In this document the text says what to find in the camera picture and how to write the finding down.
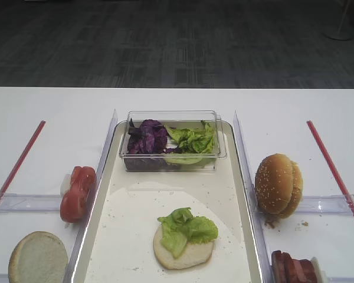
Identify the green lettuce leaf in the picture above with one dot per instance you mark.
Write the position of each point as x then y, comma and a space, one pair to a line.
181, 227

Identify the green lettuce pile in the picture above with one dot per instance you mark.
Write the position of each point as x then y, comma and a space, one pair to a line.
193, 140

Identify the rear tomato slice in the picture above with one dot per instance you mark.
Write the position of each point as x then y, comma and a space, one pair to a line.
82, 179

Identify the tomato slice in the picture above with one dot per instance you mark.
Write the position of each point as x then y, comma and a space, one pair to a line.
82, 179
73, 205

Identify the white tomato holder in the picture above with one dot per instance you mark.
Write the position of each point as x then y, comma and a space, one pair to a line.
65, 185

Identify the front tomato slice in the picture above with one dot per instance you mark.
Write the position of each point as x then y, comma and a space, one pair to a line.
73, 205

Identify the rear meat slice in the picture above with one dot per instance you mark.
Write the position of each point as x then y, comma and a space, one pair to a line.
301, 271

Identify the white meat holder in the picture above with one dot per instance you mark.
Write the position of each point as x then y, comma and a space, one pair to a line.
317, 270

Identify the clear plastic salad container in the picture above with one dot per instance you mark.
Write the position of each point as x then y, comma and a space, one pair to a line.
171, 161

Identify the purple cabbage leaves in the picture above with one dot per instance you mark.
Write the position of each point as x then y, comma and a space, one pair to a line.
150, 137

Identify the front sesame bun top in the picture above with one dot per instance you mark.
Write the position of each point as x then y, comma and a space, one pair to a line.
274, 183

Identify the bottom bun slice on tray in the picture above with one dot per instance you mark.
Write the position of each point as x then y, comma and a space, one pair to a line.
193, 254

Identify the white metal serving tray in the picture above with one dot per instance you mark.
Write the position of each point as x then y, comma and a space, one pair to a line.
118, 243

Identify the rear bun top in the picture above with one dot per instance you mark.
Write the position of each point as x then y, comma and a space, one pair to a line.
296, 192

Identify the left red tape strip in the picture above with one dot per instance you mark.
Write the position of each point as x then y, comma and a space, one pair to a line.
22, 157

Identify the red tape strip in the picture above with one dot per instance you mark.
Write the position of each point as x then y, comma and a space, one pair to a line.
22, 157
331, 166

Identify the left long clear divider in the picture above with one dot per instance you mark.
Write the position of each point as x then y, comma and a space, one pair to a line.
101, 159

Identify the long clear divider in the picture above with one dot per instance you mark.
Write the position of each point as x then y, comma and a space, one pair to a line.
101, 159
249, 182

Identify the right long clear divider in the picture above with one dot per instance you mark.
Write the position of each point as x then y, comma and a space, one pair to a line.
249, 182

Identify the right red tape strip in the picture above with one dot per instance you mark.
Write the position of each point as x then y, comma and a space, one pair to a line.
331, 166

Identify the right clear cross divider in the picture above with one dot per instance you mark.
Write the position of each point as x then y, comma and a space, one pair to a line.
330, 205

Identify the clear cross divider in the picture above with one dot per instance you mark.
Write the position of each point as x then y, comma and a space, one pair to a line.
12, 202
330, 205

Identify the bun half leaning left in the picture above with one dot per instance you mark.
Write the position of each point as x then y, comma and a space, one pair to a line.
39, 257

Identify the left clear cross divider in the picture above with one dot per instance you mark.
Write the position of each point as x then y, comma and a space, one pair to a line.
12, 202

